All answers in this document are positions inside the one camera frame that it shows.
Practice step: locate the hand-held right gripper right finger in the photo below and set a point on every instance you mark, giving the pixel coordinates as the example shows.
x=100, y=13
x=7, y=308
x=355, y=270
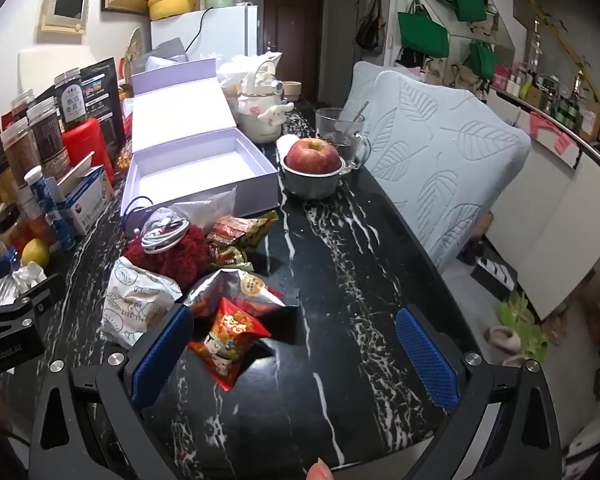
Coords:
x=427, y=365

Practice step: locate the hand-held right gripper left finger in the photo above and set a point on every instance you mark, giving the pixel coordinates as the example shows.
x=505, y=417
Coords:
x=162, y=355

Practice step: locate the white printed pouch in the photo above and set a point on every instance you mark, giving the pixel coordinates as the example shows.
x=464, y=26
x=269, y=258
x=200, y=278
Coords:
x=137, y=300

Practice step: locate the red cartoon snack packet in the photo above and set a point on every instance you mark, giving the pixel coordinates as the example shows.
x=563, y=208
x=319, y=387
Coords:
x=227, y=342

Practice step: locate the silver snack packet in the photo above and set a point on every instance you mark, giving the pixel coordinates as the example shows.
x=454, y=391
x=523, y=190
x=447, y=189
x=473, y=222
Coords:
x=240, y=290

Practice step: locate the red fuzzy scrunchie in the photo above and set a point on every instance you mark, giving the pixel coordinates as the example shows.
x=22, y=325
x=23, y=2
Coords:
x=179, y=255

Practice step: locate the brown oatmeal snack packet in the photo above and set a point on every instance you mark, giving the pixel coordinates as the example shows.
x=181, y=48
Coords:
x=242, y=232

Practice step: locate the lavender gift box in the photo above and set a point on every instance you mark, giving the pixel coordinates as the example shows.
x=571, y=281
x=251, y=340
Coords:
x=194, y=165

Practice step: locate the person's right hand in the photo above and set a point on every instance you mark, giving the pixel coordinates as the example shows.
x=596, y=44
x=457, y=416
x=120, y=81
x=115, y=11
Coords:
x=322, y=471

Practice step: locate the crumpled white tissue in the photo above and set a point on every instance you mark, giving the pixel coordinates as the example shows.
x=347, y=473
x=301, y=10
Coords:
x=29, y=276

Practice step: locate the yellow lemon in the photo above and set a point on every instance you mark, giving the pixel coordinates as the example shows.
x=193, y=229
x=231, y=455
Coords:
x=34, y=252

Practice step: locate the orange bottle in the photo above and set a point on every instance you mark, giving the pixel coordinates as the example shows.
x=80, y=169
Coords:
x=34, y=225

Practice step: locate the beige slipper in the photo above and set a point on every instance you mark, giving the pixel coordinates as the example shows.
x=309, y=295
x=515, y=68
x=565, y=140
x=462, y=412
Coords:
x=504, y=338

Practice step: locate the blue tablet tube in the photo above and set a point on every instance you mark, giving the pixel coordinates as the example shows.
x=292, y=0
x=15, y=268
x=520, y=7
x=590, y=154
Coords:
x=44, y=200

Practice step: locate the green plush slipper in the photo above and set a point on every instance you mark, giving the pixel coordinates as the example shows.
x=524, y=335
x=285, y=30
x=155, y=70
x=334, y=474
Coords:
x=522, y=320

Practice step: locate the power strip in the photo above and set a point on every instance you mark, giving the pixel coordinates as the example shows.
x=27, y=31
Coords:
x=495, y=275

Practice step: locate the blue and white mask box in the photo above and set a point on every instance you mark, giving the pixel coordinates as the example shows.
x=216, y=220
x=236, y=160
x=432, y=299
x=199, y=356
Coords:
x=87, y=200

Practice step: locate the clear jar of brown grains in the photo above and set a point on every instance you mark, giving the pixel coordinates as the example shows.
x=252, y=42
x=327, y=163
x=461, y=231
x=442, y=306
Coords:
x=19, y=152
x=49, y=137

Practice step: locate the red canister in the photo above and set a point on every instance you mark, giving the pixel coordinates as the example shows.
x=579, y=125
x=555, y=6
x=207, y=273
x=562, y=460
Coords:
x=87, y=147

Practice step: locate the clear plastic zip bag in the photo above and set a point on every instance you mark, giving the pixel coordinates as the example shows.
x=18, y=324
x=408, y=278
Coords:
x=207, y=207

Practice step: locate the clear jar with dark label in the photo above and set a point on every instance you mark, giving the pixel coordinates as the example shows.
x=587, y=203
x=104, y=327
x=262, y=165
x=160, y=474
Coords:
x=72, y=97

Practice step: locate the black stand-up pouch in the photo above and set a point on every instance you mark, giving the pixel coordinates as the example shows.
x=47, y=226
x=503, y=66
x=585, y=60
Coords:
x=102, y=95

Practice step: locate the light blue leaf-patterned cushion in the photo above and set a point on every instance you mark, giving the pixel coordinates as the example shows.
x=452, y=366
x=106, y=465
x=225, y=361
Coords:
x=440, y=160

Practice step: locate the grey metal bowl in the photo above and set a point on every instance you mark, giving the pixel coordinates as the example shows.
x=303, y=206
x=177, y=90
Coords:
x=310, y=182

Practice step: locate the red apple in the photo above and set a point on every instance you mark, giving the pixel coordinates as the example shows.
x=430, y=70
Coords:
x=312, y=156

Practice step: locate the glass mug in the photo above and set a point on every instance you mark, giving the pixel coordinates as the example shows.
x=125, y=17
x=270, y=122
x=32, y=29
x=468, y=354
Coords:
x=342, y=132

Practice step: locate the stirring stick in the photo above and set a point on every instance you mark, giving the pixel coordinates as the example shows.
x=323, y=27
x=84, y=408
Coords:
x=361, y=110

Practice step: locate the white kettle with plush dog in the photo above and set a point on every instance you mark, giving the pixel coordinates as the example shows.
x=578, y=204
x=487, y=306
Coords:
x=260, y=110

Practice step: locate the decorative plate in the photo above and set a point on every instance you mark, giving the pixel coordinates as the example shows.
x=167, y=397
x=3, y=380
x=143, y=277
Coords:
x=133, y=45

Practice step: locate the small beige bowl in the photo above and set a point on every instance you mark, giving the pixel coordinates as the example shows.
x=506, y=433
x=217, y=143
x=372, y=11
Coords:
x=291, y=91

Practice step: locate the white refrigerator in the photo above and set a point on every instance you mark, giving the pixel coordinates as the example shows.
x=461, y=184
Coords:
x=219, y=30

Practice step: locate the dark hanging bag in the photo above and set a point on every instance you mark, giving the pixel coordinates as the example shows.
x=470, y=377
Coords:
x=369, y=30

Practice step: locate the brown door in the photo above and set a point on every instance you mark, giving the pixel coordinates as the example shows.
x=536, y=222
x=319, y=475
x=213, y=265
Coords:
x=292, y=40

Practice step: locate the wall intercom panel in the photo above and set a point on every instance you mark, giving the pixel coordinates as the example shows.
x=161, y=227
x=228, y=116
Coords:
x=64, y=10

